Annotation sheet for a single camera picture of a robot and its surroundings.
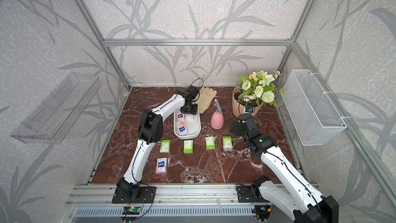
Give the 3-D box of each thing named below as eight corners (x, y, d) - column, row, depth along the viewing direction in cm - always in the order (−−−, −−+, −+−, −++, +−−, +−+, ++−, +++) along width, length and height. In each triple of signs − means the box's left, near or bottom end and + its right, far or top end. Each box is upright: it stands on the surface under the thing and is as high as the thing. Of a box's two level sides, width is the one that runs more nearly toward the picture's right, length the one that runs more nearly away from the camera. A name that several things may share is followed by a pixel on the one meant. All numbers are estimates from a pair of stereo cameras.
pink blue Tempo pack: (155, 173, 82) (154, 171, 80) (158, 159, 87) (157, 157, 84) (166, 173, 82) (165, 171, 80) (168, 159, 87) (167, 157, 84)
